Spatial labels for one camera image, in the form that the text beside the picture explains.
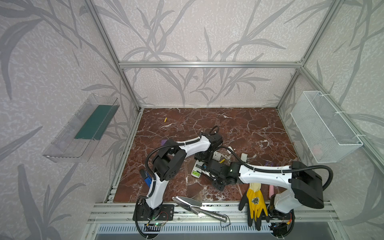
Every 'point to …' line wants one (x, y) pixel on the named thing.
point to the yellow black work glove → (254, 200)
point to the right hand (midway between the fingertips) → (214, 176)
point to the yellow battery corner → (165, 119)
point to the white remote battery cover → (243, 157)
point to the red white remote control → (197, 170)
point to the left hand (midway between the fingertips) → (205, 159)
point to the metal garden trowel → (195, 205)
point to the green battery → (196, 173)
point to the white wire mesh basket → (327, 136)
